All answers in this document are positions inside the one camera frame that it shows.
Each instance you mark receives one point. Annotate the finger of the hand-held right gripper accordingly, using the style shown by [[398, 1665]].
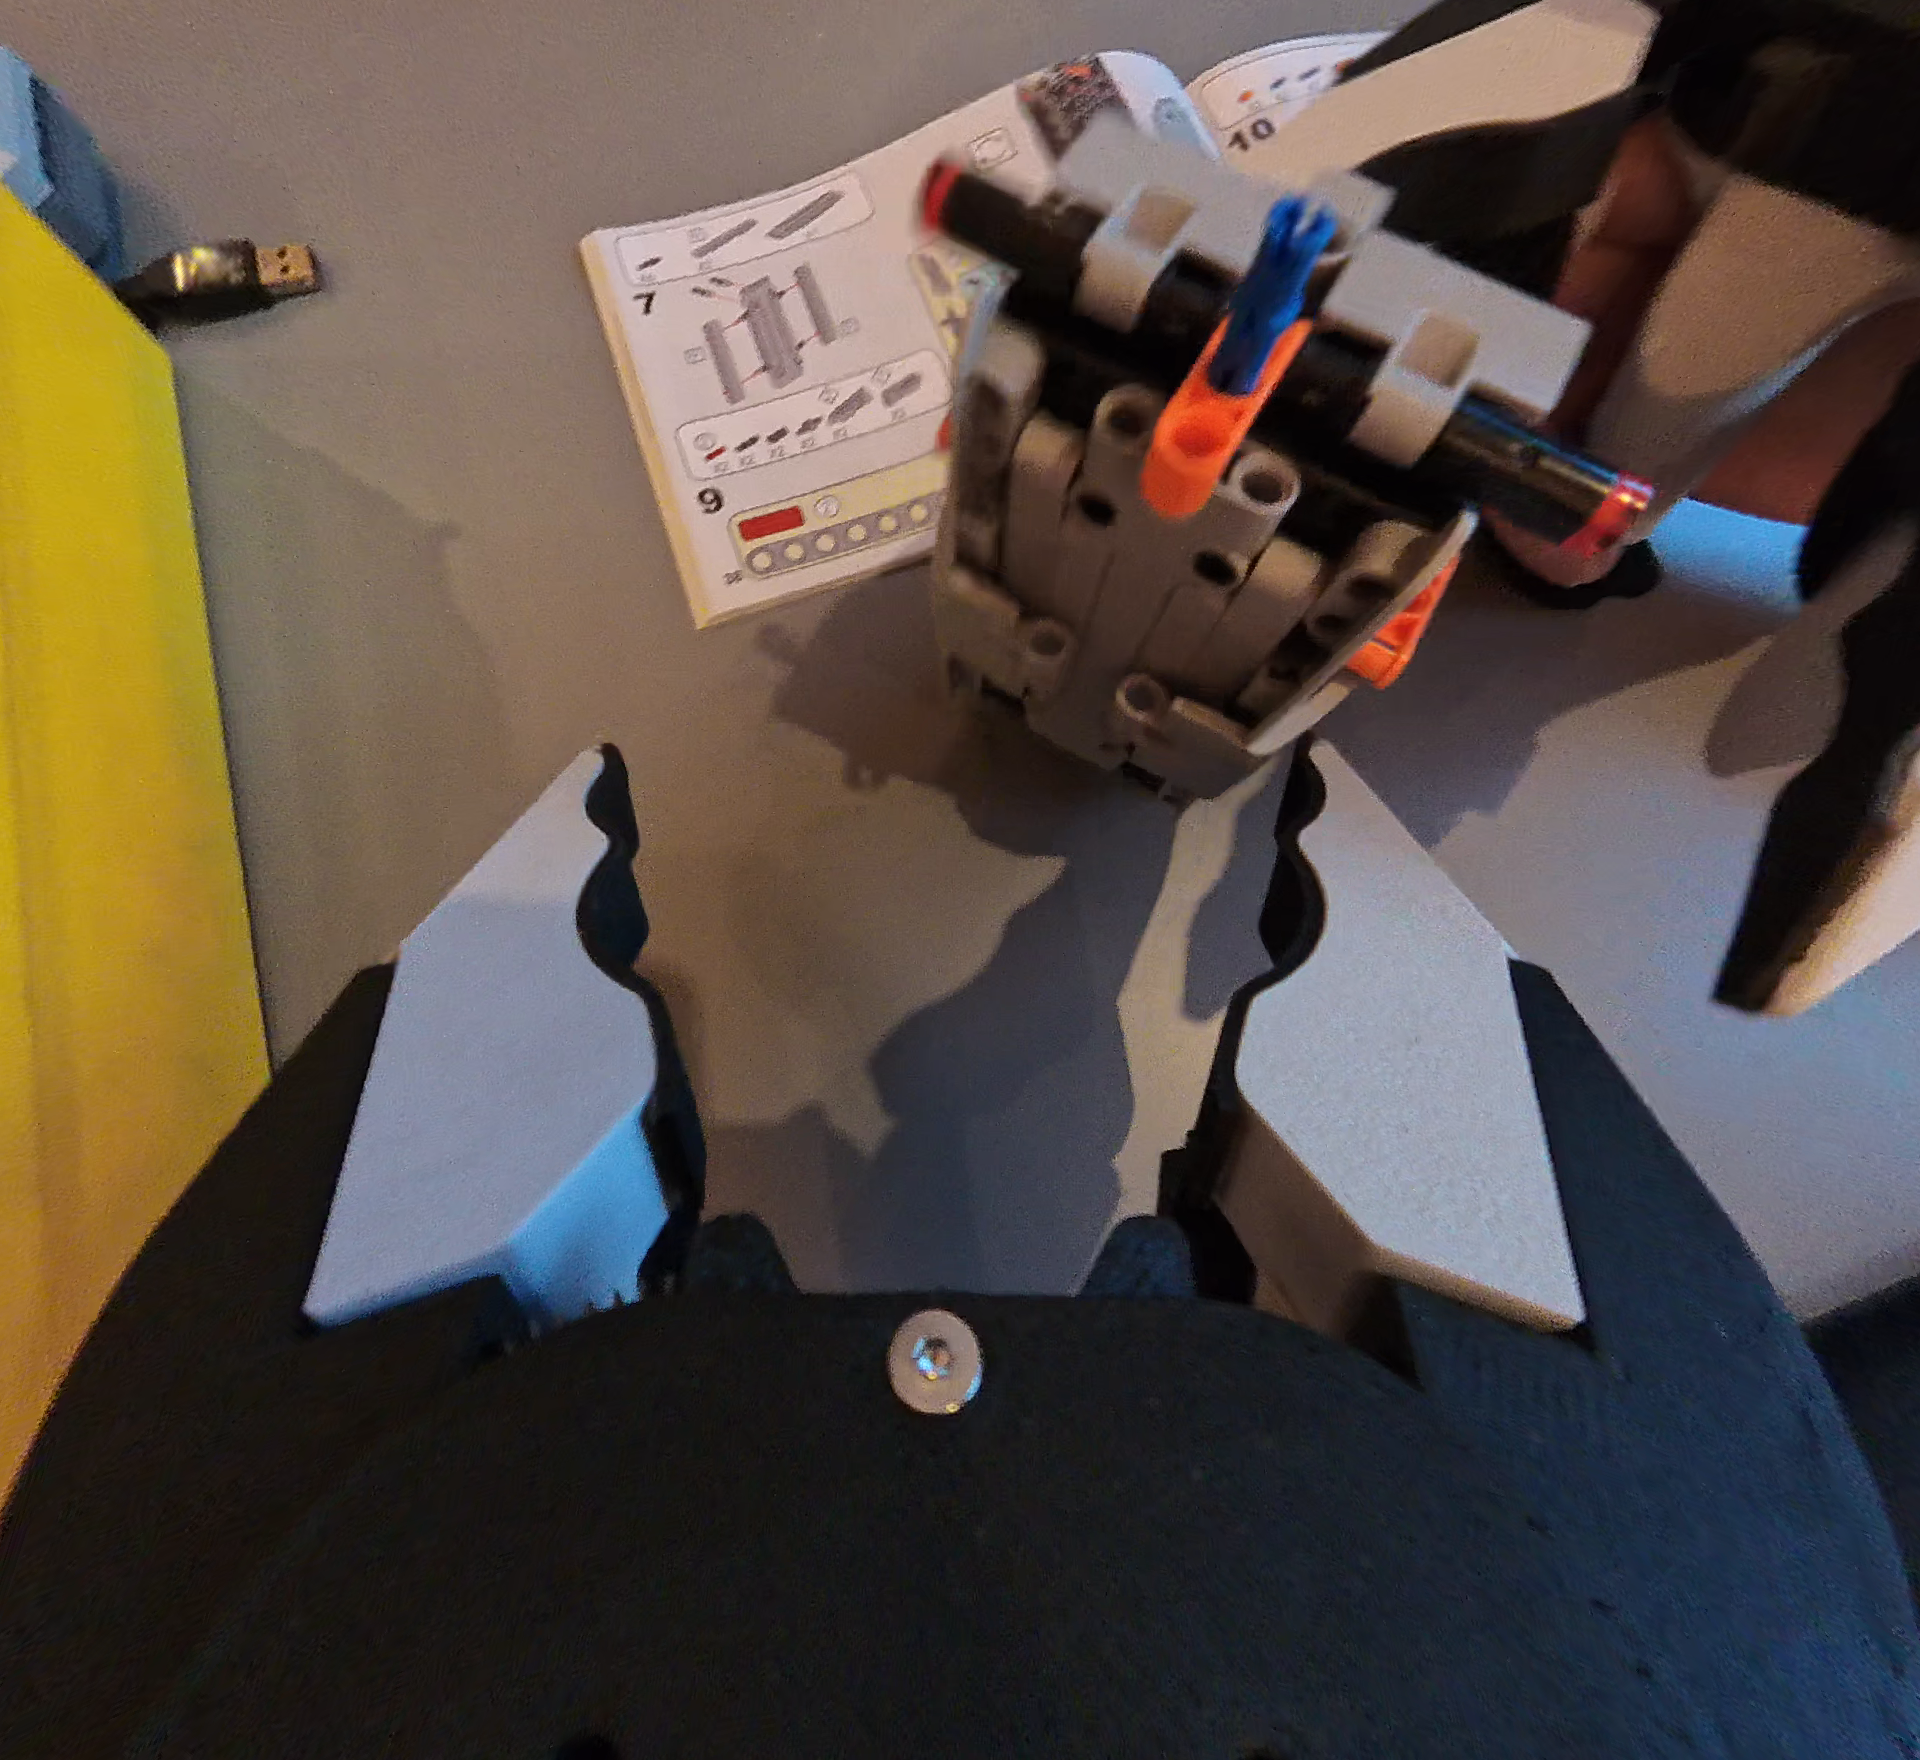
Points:
[[1544, 65], [1500, 208]]

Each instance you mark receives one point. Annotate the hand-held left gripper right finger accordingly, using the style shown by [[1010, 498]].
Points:
[[1380, 1085]]

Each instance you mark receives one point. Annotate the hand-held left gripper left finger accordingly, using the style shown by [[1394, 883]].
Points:
[[495, 1085]]

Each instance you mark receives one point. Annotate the grey brick robot assembly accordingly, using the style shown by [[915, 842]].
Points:
[[1140, 561]]

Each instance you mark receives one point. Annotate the yellow plastic parts bin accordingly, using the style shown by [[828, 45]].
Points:
[[90, 741]]

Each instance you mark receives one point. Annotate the person's right hand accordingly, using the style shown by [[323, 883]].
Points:
[[1629, 230]]

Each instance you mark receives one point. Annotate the open white instruction booklet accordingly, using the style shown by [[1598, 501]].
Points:
[[781, 335]]

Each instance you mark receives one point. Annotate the blue cloth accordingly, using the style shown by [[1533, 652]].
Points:
[[60, 171]]

